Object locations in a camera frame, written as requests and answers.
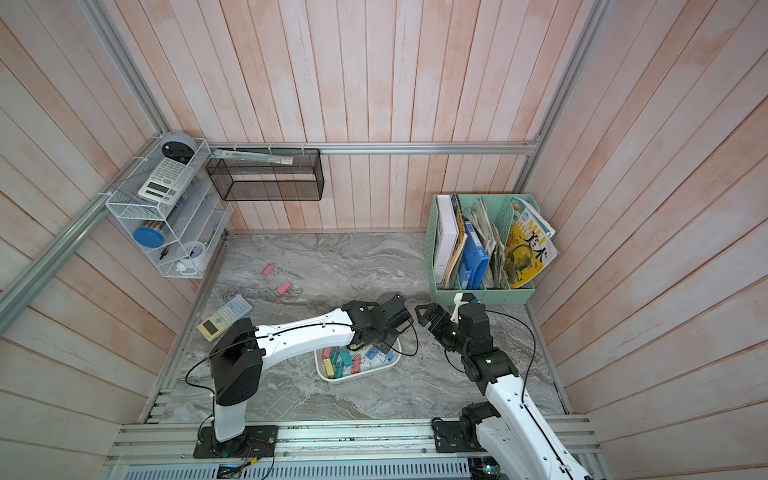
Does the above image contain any teal binder clip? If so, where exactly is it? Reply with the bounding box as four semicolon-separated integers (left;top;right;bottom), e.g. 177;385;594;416
339;349;354;367

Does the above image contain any white book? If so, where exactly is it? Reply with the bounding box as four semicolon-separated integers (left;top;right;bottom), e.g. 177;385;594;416
433;195;459;287

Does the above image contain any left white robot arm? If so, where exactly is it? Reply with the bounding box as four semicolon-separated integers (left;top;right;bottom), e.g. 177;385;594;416
205;294;413;444

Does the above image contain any aluminium rail base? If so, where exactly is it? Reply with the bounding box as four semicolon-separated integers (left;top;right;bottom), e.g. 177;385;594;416
104;415;601;480

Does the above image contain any green plastic book crate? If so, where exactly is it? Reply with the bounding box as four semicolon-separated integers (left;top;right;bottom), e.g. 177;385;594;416
424;194;540;306

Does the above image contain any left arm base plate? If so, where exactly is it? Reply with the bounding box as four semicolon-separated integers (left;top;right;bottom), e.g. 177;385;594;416
193;425;278;459

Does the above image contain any clear ruler on basket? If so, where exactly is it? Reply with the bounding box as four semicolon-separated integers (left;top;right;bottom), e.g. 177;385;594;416
211;149;294;166

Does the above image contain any black wire mesh basket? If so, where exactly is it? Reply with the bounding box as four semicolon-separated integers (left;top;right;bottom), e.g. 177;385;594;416
206;147;325;202

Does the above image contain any yellow magazine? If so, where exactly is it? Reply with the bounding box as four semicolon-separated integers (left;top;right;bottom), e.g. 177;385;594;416
504;196;559;289

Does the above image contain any yellow blue calculator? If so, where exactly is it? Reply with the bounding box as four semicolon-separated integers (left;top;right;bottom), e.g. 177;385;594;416
197;295;253;342

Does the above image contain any white plastic storage tray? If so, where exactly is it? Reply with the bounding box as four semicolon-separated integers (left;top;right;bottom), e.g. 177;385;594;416
313;345;401;384

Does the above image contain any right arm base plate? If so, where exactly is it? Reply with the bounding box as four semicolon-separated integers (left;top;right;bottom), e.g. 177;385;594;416
430;417;484;453

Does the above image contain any white cup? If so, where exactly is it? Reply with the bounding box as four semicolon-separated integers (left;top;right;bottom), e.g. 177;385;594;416
175;241;206;275

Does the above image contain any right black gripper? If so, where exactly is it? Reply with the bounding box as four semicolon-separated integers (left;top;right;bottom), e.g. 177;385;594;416
417;303;473;358

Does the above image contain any blue folder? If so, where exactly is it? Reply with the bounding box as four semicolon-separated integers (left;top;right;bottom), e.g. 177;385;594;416
457;221;489;290

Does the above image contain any blue binder clip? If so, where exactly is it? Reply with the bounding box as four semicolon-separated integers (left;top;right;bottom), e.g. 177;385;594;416
365;346;380;360

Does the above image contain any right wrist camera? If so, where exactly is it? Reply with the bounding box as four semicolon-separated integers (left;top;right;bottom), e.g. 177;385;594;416
451;292;478;322

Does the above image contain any blue lid jar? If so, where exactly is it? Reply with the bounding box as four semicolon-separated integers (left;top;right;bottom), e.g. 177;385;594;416
132;221;165;249

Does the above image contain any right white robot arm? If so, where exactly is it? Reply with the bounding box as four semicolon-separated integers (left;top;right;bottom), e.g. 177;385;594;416
415;295;592;479

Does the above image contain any white wire wall shelf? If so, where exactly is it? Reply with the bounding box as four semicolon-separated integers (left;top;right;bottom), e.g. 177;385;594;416
106;135;232;279

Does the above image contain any round grey black device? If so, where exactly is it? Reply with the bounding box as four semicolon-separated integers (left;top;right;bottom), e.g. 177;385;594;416
160;132;197;165

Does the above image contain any white desk calculator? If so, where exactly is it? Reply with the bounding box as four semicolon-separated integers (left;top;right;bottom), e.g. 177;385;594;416
138;158;195;206

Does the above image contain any yellow binder clip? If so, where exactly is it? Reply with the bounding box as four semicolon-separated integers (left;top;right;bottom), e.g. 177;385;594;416
323;358;335;379

